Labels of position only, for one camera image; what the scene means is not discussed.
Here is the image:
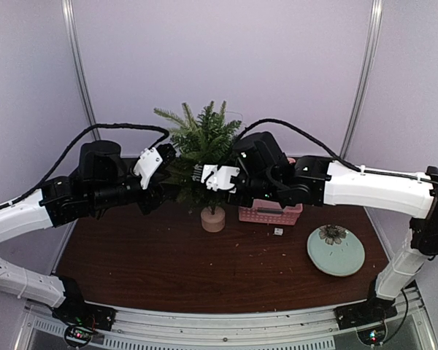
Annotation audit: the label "small white battery box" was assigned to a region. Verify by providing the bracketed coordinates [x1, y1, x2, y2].
[274, 227, 283, 236]

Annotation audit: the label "thin wire string lights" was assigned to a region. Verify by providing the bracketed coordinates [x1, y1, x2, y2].
[225, 110, 246, 128]

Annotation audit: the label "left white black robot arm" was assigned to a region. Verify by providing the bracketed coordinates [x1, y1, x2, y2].
[0, 141, 176, 324]

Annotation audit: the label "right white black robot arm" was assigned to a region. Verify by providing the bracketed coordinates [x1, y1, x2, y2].
[214, 132, 438, 322]

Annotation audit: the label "round wooden tree base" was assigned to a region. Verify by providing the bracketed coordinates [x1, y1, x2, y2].
[201, 206, 226, 233]

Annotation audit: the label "small green christmas tree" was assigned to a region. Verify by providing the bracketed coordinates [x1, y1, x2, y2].
[153, 101, 242, 214]

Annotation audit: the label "pink plastic basket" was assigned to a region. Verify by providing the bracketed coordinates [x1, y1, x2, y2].
[238, 199, 304, 226]

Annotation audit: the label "pale green flower plate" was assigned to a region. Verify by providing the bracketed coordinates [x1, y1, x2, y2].
[307, 224, 366, 277]

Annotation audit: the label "left green circuit board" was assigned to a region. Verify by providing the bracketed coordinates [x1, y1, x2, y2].
[64, 325, 93, 347]

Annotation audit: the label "green circuit board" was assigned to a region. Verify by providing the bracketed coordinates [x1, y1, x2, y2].
[64, 325, 93, 347]
[357, 325, 387, 346]

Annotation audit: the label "right green circuit board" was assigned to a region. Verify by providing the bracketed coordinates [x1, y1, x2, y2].
[357, 325, 387, 346]

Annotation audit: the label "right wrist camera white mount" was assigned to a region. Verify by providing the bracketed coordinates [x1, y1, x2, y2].
[191, 164, 240, 193]

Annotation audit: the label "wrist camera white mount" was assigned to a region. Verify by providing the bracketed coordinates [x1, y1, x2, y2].
[132, 144, 176, 190]
[191, 164, 240, 193]

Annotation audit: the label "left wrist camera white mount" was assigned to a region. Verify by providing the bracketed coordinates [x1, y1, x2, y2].
[132, 144, 176, 190]

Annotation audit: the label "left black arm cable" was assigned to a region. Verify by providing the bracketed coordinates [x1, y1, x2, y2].
[0, 122, 171, 212]

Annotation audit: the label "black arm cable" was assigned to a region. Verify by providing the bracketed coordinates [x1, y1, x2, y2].
[237, 118, 438, 190]
[0, 122, 171, 212]

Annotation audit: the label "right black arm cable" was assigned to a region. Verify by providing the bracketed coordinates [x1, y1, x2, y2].
[237, 118, 438, 190]

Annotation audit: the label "front aluminium rail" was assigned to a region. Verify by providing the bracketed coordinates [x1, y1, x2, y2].
[21, 284, 431, 350]

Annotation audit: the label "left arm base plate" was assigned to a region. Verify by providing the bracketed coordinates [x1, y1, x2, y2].
[51, 297, 116, 331]

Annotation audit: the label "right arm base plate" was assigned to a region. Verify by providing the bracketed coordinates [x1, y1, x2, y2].
[334, 297, 398, 330]

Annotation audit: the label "left aluminium frame post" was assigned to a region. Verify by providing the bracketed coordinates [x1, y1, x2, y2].
[61, 0, 96, 126]

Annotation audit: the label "aluminium frame post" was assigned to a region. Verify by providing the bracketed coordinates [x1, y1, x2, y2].
[61, 0, 96, 126]
[340, 0, 383, 158]

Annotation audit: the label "right aluminium frame post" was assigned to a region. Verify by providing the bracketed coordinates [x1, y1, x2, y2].
[340, 0, 383, 158]

